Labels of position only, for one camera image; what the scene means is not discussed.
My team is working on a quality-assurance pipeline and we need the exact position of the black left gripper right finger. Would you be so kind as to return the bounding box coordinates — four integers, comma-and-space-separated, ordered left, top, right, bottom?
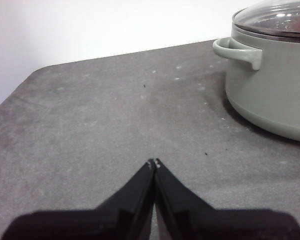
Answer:
153, 157, 300, 240

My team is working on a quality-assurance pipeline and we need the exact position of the pale green electric cooking pot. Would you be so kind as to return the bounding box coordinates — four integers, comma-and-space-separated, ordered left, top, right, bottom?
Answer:
212, 24, 300, 144

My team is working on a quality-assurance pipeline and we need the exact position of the glass lid with green knob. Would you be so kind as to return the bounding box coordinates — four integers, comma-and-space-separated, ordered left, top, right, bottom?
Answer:
231, 0, 300, 40

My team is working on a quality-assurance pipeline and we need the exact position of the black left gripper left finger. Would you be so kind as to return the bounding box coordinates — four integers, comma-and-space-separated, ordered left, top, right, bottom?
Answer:
1, 158, 156, 240

